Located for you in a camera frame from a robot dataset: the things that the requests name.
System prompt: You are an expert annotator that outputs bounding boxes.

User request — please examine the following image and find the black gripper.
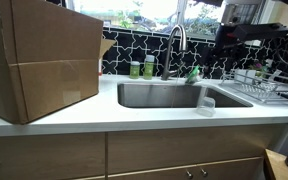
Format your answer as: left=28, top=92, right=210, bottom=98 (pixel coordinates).
left=201, top=22, right=288, bottom=80

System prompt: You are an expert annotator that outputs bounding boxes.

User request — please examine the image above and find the clear plastic container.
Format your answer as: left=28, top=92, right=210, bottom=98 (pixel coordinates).
left=196, top=96, right=217, bottom=118

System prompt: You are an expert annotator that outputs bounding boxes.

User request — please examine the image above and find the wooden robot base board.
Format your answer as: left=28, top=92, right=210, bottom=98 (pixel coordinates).
left=263, top=148, right=288, bottom=180

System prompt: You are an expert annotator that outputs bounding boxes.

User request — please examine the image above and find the stainless steel sink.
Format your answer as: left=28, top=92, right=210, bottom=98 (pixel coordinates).
left=117, top=82, right=254, bottom=109

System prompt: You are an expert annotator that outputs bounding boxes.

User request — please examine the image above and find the green sponge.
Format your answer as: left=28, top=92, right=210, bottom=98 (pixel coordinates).
left=184, top=64, right=202, bottom=84

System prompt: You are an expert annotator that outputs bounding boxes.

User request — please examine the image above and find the pink flower plant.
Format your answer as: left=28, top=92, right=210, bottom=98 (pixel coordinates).
left=250, top=59, right=268, bottom=71

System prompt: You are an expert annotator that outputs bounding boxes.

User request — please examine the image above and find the brushed steel gooseneck faucet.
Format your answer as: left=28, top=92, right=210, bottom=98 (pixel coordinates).
left=160, top=24, right=188, bottom=81

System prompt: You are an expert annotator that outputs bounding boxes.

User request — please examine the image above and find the tall green soap bottle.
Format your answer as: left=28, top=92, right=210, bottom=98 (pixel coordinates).
left=143, top=54, right=156, bottom=81

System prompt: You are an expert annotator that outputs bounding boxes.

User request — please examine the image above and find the kitchen window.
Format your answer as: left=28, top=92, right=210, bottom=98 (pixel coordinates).
left=65, top=0, right=268, bottom=39

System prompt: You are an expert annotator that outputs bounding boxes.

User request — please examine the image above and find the short green soap bottle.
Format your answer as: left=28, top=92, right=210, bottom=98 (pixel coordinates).
left=129, top=60, right=141, bottom=80

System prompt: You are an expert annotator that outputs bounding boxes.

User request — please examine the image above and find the wide wooden drawer front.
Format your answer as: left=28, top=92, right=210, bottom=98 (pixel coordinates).
left=107, top=124, right=287, bottom=175

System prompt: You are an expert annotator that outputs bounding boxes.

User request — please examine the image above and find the wooden cabinet door with knobs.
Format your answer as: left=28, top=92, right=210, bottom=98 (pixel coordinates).
left=107, top=156, right=264, bottom=180

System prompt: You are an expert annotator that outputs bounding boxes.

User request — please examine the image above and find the brown cardboard box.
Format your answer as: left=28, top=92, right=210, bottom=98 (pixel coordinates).
left=0, top=0, right=117, bottom=125

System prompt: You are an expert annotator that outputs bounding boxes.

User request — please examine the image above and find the metal wire dish rack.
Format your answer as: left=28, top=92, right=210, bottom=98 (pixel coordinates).
left=218, top=68, right=288, bottom=104

